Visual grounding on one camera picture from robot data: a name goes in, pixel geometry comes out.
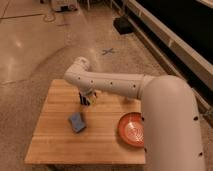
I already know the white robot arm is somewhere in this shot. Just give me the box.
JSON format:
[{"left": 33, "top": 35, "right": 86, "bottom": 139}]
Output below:
[{"left": 64, "top": 57, "right": 207, "bottom": 171}]

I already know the blue sponge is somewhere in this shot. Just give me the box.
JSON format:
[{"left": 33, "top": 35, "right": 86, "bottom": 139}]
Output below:
[{"left": 68, "top": 112, "right": 86, "bottom": 133}]

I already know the orange bowl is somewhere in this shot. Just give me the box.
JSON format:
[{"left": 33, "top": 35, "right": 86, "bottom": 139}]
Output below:
[{"left": 117, "top": 112, "right": 144, "bottom": 148}]

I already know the wooden folding table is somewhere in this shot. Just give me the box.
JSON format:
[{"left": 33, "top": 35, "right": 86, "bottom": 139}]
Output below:
[{"left": 25, "top": 79, "right": 145, "bottom": 165}]

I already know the white equipment box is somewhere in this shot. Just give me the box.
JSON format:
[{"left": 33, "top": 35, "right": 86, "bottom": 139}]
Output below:
[{"left": 51, "top": 0, "right": 78, "bottom": 12}]

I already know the white metal rail frame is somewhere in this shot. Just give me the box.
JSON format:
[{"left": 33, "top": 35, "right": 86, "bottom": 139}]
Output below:
[{"left": 109, "top": 0, "right": 213, "bottom": 122}]

